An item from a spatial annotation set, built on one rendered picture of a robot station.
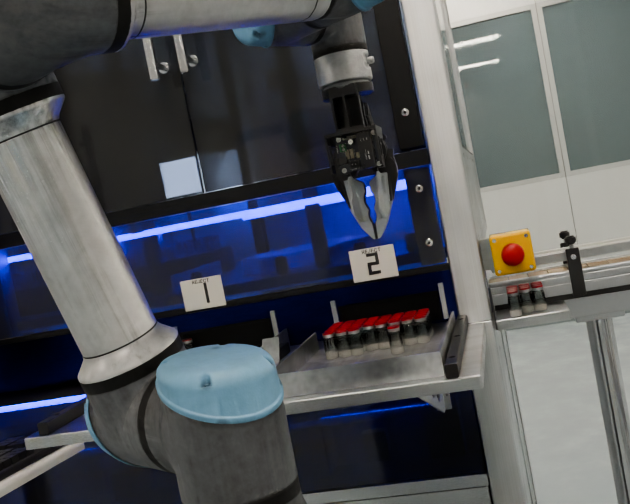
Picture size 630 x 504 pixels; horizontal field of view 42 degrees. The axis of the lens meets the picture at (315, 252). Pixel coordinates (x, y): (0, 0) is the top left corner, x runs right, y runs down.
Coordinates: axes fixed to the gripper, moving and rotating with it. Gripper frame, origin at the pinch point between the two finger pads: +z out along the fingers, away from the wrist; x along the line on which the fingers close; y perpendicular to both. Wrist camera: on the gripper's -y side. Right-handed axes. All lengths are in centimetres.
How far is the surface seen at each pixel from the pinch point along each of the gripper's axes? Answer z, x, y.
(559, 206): 27, 58, -496
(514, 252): 9.6, 18.3, -32.1
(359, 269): 8.1, -9.8, -35.5
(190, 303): 9, -44, -36
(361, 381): 20.7, -5.8, 1.9
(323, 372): 18.7, -11.0, 1.8
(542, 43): -88, 66, -497
